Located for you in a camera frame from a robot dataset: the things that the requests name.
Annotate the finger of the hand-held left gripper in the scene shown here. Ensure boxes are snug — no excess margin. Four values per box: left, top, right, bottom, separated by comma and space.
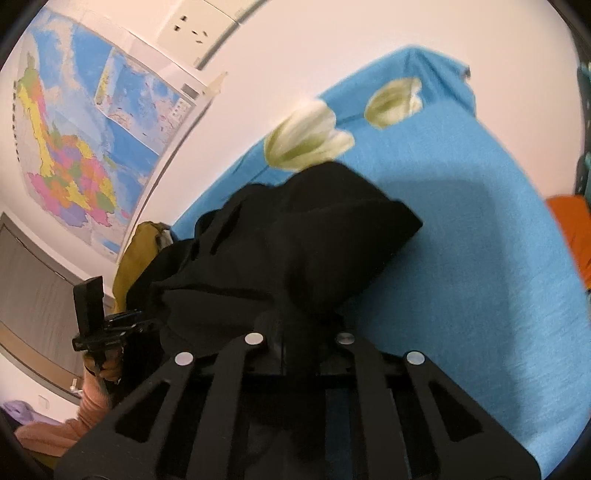
105, 311, 161, 334

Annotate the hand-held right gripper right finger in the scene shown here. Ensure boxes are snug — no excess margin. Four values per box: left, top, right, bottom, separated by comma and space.
322, 332, 555, 480

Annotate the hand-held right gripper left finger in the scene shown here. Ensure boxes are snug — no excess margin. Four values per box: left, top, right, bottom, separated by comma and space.
55, 333, 283, 480

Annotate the black garment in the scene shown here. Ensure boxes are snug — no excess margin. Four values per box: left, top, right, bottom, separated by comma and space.
124, 161, 424, 467

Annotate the person's left forearm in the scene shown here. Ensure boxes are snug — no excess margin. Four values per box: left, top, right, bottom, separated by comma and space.
14, 367, 124, 459

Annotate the person's left hand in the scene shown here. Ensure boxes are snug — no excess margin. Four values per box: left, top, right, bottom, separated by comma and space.
83, 344, 125, 385

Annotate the mustard yellow garment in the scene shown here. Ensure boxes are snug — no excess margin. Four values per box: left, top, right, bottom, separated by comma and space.
112, 220, 174, 315

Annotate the purple cloth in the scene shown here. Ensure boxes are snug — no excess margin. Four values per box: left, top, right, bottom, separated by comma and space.
2, 399, 62, 433

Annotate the blue flowered bed sheet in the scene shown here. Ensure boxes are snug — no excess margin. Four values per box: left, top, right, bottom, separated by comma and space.
168, 44, 591, 480

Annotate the orange cloth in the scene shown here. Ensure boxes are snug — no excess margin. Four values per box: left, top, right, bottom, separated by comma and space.
545, 194, 591, 292

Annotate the teal cloth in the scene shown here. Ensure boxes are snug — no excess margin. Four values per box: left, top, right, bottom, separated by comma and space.
573, 60, 591, 205

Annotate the colourful wall map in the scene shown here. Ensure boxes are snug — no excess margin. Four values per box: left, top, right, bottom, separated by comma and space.
11, 7, 228, 265

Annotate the white wall socket plate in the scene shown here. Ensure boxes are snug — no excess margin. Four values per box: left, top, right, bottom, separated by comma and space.
159, 1, 242, 52
205, 0, 262, 23

